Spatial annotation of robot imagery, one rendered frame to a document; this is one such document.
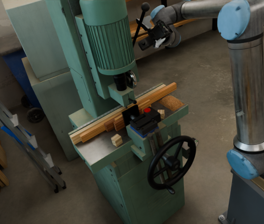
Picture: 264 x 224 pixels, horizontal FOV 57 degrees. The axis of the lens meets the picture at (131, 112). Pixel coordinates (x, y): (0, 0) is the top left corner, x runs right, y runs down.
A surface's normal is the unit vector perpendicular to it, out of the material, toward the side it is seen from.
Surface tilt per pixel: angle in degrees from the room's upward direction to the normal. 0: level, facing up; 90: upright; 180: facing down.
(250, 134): 83
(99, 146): 0
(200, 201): 0
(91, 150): 0
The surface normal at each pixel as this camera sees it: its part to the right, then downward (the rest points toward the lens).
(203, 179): -0.16, -0.78
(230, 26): -0.91, 0.29
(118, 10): 0.72, 0.33
